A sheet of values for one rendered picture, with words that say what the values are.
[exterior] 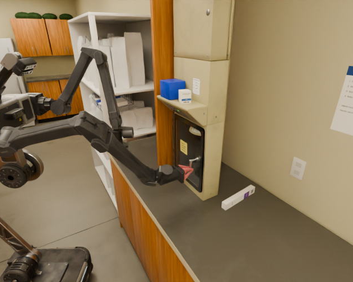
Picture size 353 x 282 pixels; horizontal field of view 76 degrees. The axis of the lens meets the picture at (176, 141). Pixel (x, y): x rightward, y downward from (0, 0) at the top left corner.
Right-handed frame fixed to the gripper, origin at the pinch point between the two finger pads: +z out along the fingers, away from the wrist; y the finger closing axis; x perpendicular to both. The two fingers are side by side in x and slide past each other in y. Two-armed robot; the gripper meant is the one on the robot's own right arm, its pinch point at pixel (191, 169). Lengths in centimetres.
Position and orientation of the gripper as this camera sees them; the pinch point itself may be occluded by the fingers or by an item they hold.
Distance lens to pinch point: 125.6
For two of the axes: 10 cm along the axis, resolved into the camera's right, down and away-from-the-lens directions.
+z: 8.6, -2.3, 4.5
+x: 0.2, 9.1, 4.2
